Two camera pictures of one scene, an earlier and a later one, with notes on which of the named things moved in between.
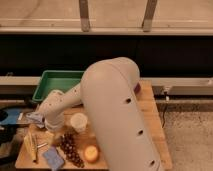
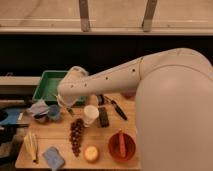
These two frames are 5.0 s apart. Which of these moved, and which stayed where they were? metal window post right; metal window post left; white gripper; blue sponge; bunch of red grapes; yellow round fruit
Moved: bunch of red grapes; white gripper
Stayed: yellow round fruit; metal window post left; metal window post right; blue sponge
